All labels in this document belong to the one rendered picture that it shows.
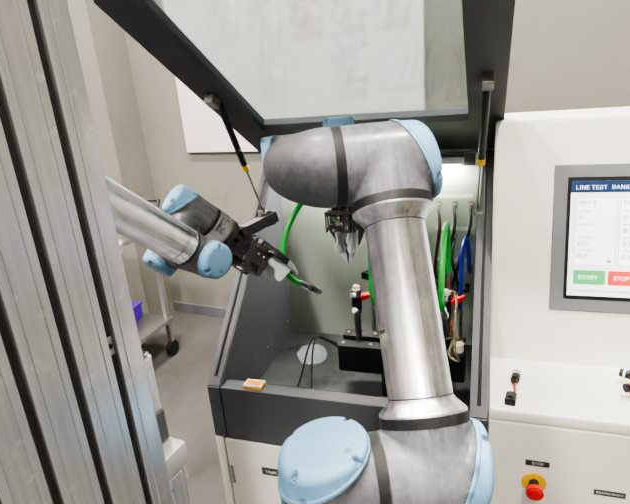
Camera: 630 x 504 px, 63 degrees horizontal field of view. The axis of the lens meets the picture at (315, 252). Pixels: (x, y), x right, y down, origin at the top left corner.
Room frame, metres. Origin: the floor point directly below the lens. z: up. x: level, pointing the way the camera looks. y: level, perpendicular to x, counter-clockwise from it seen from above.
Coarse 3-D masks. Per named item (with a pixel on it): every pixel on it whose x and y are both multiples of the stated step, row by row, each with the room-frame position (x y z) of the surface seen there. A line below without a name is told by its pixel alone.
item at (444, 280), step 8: (448, 224) 1.21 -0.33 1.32; (448, 232) 1.27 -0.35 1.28; (448, 240) 1.28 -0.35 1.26; (440, 248) 1.14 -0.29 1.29; (448, 248) 1.29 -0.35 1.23; (440, 256) 1.12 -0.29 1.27; (448, 256) 1.29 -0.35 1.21; (440, 264) 1.11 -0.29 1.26; (448, 264) 1.29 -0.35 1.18; (440, 272) 1.10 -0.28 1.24; (448, 272) 1.29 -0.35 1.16; (440, 280) 1.09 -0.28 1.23; (448, 280) 1.29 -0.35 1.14; (440, 288) 1.09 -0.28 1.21; (448, 288) 1.29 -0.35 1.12; (440, 296) 1.08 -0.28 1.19; (440, 304) 1.09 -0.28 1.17; (440, 312) 1.12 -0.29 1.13
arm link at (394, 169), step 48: (336, 144) 0.70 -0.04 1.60; (384, 144) 0.70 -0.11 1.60; (432, 144) 0.70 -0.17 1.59; (384, 192) 0.67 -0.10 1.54; (432, 192) 0.71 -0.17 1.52; (384, 240) 0.66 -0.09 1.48; (384, 288) 0.63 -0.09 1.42; (432, 288) 0.63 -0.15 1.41; (384, 336) 0.61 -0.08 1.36; (432, 336) 0.59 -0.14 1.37; (432, 384) 0.56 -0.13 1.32; (384, 432) 0.55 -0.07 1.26; (432, 432) 0.51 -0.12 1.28; (480, 432) 0.53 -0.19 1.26; (432, 480) 0.49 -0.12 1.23; (480, 480) 0.49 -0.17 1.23
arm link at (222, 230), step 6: (222, 216) 1.14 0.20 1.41; (228, 216) 1.16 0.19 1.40; (222, 222) 1.13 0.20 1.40; (228, 222) 1.14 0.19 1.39; (216, 228) 1.12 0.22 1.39; (222, 228) 1.13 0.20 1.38; (228, 228) 1.13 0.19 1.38; (210, 234) 1.12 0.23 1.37; (216, 234) 1.12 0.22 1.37; (222, 234) 1.12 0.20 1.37; (228, 234) 1.13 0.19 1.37; (222, 240) 1.13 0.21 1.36
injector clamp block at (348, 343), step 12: (348, 336) 1.33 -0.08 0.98; (372, 336) 1.31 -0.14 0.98; (348, 348) 1.26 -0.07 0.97; (360, 348) 1.25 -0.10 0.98; (372, 348) 1.24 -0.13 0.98; (348, 360) 1.26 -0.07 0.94; (360, 360) 1.25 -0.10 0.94; (372, 360) 1.24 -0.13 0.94; (372, 372) 1.24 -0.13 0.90; (456, 372) 1.17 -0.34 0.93; (384, 384) 1.23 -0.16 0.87
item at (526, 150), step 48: (528, 144) 1.25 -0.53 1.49; (576, 144) 1.21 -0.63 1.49; (624, 144) 1.18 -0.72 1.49; (528, 192) 1.22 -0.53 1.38; (528, 240) 1.19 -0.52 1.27; (528, 288) 1.16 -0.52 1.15; (528, 336) 1.13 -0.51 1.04; (576, 336) 1.10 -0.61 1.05; (624, 336) 1.07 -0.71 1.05; (528, 432) 0.92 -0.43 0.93; (576, 432) 0.89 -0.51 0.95; (576, 480) 0.88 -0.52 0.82; (624, 480) 0.85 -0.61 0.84
